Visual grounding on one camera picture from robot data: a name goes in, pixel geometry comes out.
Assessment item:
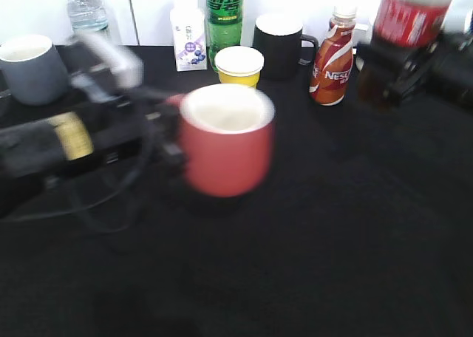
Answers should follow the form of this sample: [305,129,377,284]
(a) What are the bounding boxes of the yellow paper cup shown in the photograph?
[214,46,265,88]

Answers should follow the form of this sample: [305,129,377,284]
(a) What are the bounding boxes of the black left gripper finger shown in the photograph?
[147,106,187,177]

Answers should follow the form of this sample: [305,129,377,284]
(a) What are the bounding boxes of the grey ceramic mug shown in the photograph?
[1,35,69,106]

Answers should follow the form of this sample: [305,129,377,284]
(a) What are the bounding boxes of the brown nescafe bottle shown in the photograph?
[309,0,357,106]

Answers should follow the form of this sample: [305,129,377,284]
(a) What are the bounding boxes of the white yogurt drink carton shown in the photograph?
[170,0,208,72]

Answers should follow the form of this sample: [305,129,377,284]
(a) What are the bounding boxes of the black ceramic mug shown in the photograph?
[252,13,319,80]

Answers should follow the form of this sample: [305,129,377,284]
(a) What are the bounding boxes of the red ceramic mug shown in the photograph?
[166,84,276,197]

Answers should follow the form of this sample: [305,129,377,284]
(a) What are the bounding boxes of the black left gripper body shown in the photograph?
[86,89,174,174]

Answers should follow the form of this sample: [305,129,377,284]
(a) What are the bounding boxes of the clear water bottle green label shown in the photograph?
[67,0,110,38]

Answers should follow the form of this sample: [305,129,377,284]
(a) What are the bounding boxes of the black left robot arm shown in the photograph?
[1,90,186,219]

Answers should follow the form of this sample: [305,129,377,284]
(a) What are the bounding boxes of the black cable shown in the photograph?
[0,129,156,234]

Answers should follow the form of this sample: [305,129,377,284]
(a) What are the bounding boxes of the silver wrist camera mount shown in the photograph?
[65,33,144,103]

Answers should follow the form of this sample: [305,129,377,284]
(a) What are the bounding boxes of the green sprite bottle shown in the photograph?
[205,0,243,71]

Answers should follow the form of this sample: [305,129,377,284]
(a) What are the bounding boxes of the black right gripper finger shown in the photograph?
[356,43,421,108]

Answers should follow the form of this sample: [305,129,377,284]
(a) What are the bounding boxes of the coca-cola bottle red label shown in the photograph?
[359,0,452,48]

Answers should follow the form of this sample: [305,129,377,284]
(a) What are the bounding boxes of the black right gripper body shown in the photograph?
[413,33,472,110]

